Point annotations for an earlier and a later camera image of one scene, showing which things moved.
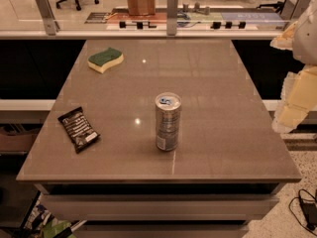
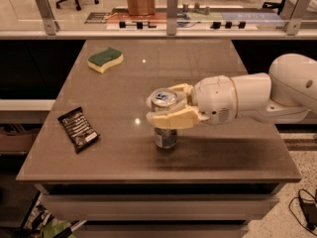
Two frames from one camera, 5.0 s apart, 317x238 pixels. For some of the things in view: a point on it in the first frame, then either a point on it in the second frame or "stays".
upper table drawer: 156,207 stays
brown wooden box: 141,2 stays
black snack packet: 80,129 stays
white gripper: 306,40 → 214,98
